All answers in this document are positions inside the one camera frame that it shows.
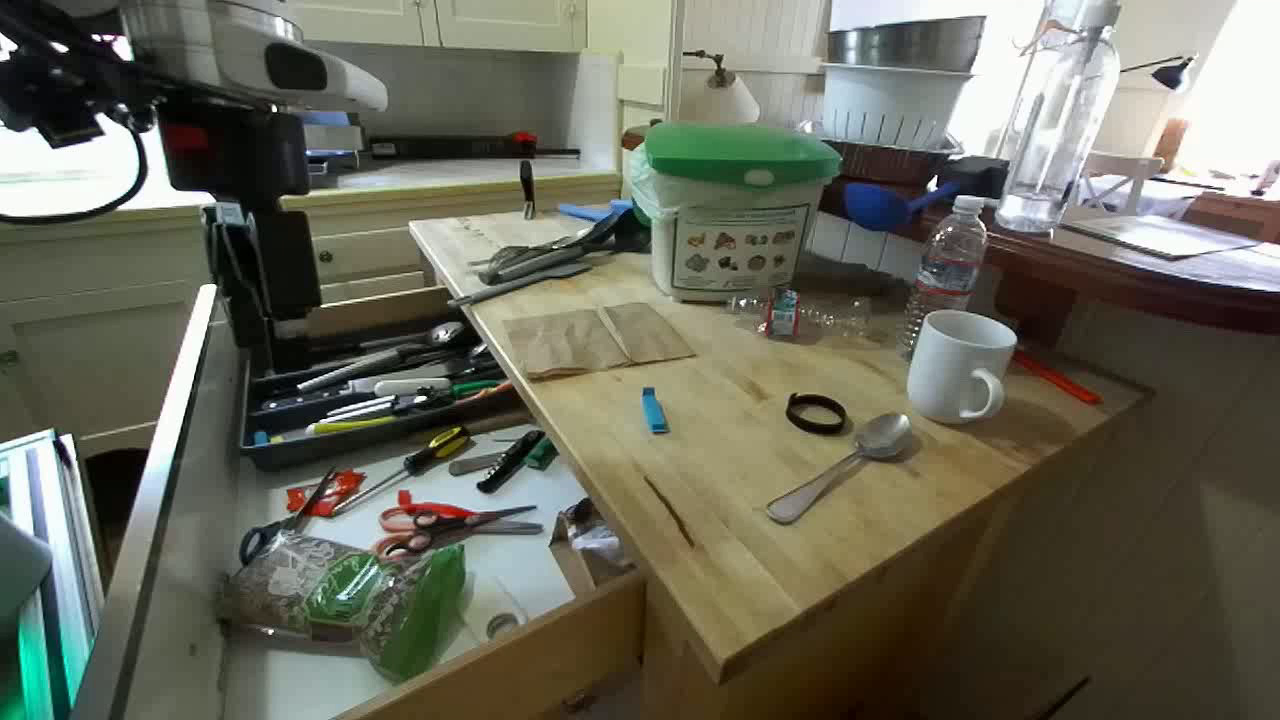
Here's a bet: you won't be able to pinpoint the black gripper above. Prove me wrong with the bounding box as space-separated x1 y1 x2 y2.
199 197 324 375

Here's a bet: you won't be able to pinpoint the wooden kitchen drawer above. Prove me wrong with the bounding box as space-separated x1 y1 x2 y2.
77 280 653 720

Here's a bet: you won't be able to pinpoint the black cutlery tray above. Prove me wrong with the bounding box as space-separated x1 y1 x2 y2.
236 316 534 473

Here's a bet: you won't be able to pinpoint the white base cabinet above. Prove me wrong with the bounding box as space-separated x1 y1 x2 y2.
0 197 433 452

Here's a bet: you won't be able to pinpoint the yellow black screwdriver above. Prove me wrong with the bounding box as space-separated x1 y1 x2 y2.
350 418 479 511

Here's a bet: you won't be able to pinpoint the long steel serving spoon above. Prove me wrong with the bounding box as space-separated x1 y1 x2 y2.
474 239 580 280

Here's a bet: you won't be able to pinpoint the brown paper napkin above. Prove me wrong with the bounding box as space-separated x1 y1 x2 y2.
599 300 699 366
497 307 636 384

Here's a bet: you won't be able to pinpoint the green item in bag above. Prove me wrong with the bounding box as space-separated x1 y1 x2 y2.
215 526 475 686

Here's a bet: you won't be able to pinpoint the blue lighter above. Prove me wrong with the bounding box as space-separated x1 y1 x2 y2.
642 384 676 441

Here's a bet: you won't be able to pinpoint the clear plastic packet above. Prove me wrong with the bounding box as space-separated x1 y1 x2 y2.
550 497 642 586

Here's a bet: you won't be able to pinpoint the white bucket green lid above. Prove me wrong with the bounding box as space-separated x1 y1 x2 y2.
622 120 847 307

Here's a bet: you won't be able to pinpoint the white shade table lamp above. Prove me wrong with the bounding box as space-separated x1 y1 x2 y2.
674 48 767 132

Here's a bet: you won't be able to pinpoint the small glass jar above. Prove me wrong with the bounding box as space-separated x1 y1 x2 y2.
755 282 805 345

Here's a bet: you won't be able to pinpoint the silver table spoon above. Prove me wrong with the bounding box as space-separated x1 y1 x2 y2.
764 408 922 526

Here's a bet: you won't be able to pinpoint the white dish rack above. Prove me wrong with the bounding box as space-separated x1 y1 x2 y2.
814 61 988 156

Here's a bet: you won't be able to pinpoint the steel mixing bowl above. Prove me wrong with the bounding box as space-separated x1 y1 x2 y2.
824 12 991 74

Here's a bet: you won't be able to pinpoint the clear plastic water bottle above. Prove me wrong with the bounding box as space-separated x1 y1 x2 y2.
901 192 996 360

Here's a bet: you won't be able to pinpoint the white ceramic mug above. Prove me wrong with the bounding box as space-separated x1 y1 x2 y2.
905 307 1024 429

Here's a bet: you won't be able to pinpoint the orange pen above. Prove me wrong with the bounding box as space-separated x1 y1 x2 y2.
1014 349 1109 411

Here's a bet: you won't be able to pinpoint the tall clear bottle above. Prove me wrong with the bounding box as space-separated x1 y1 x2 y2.
991 0 1129 239

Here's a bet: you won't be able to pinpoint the dark wood bar counter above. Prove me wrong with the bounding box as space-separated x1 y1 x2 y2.
983 197 1280 338

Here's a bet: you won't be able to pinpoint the white paper sheet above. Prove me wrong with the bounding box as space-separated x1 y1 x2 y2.
1060 207 1255 263

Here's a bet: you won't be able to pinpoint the black desk lamp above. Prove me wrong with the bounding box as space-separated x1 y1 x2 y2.
1116 51 1199 95

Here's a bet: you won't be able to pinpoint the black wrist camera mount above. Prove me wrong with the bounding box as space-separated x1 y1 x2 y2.
158 99 317 207

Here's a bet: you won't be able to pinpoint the yellow utensil handle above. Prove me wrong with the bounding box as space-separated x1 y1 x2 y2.
307 408 412 441

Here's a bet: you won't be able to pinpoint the orange handled scissors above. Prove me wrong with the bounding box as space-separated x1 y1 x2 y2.
279 463 373 523

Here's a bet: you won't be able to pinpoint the steel handled kitchen tool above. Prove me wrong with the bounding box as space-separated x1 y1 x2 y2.
457 255 599 311

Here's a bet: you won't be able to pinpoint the dark handled scissors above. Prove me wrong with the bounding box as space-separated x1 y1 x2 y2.
236 467 350 570

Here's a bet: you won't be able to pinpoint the red handled scissors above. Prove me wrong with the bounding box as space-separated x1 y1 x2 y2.
373 482 544 564

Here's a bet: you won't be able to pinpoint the white wall cabinet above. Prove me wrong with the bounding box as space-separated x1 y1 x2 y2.
279 0 594 61

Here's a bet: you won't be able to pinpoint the black green handled tool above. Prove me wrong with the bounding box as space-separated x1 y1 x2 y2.
474 422 564 498

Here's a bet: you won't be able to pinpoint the aluminium frame stand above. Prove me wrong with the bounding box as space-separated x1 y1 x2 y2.
0 422 114 720

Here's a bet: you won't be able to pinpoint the black ring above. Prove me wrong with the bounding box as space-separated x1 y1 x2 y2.
779 387 853 441

